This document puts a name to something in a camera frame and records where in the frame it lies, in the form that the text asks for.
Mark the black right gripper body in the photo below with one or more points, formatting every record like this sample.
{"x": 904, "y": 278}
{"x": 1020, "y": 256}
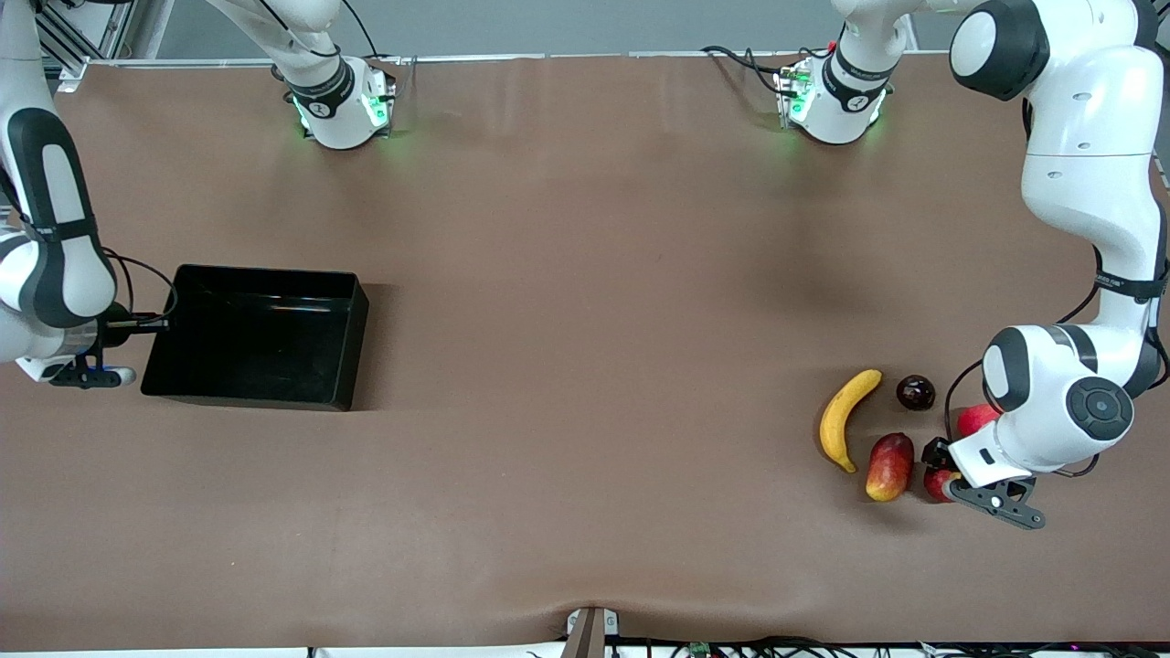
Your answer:
{"x": 116, "y": 331}

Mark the red yellow speckled apple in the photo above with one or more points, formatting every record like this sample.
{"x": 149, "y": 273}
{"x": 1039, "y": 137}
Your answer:
{"x": 940, "y": 484}

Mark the yellow banana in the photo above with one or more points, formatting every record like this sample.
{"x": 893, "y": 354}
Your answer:
{"x": 836, "y": 420}

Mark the black rectangular plastic box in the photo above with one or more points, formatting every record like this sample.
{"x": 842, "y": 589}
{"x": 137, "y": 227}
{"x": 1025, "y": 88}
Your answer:
{"x": 256, "y": 347}

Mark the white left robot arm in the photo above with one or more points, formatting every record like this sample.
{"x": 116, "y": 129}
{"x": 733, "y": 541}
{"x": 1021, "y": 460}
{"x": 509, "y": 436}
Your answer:
{"x": 1088, "y": 137}

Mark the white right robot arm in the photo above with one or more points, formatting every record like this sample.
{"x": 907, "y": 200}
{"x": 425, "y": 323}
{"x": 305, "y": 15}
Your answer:
{"x": 55, "y": 274}

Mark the plain red round fruit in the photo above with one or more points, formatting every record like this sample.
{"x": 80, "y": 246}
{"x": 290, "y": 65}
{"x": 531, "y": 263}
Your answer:
{"x": 973, "y": 419}

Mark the red yellow mango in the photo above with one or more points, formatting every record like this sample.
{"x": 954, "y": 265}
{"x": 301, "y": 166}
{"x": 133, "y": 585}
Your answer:
{"x": 890, "y": 468}

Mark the dark purple plum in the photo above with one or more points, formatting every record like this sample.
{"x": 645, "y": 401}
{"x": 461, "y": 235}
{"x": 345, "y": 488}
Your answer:
{"x": 915, "y": 393}

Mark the small green circuit board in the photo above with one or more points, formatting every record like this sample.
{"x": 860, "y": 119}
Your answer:
{"x": 700, "y": 649}

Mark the aluminium frame with black struts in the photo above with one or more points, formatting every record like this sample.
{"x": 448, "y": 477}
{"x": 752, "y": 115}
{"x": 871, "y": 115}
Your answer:
{"x": 110, "y": 27}

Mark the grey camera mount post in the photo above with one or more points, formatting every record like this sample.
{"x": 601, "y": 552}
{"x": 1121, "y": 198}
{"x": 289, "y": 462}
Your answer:
{"x": 590, "y": 635}

